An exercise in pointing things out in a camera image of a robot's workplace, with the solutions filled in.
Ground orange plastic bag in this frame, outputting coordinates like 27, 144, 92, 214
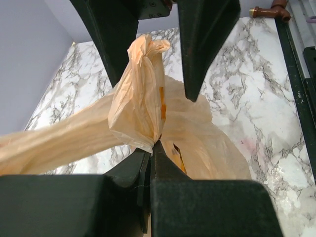
0, 35, 251, 179

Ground brass pipe fitting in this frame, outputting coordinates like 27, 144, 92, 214
249, 0, 291, 23

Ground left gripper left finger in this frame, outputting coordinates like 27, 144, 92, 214
104, 149, 151, 232

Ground aluminium frame rail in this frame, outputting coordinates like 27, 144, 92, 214
287, 0, 316, 79

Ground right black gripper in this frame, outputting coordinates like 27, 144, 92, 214
71, 0, 241, 102

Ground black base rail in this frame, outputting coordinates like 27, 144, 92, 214
275, 19, 316, 176

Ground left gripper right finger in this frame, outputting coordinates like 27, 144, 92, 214
151, 140, 190, 181

